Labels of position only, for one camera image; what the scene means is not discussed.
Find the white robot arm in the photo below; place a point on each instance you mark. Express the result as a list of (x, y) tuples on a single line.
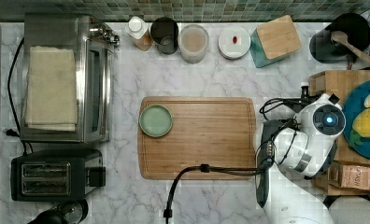
[(305, 144)]

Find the bamboo cutting board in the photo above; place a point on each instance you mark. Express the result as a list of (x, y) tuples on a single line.
[(217, 131)]

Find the green ceramic plate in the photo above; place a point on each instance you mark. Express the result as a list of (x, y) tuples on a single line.
[(155, 120)]

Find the clear jar beige contents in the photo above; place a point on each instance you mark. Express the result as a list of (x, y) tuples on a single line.
[(193, 41)]

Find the dark glass jar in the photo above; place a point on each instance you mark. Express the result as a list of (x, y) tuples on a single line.
[(164, 32)]

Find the white round lidded container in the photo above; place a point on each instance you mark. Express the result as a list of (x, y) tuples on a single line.
[(234, 42)]

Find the white capped spice bottle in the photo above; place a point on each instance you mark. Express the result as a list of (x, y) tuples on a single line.
[(138, 30)]

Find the stainless toaster oven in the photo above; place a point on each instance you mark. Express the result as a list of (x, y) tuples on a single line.
[(93, 43)]

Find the beige folded cloth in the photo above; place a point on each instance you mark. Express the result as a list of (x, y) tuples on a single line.
[(51, 102)]

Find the black two-slot toaster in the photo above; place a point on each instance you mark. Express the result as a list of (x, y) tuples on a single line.
[(57, 175)]

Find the wooden spoon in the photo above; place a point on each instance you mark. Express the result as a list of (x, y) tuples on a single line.
[(342, 38)]

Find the brown cardboard box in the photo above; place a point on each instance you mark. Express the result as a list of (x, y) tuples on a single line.
[(349, 176)]

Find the yellow toy fruit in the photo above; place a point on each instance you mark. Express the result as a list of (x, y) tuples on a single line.
[(362, 123)]

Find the blue plate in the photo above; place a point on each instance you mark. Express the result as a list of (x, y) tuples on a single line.
[(357, 113)]

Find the black utensil holder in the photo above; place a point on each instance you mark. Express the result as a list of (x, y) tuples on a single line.
[(325, 50)]

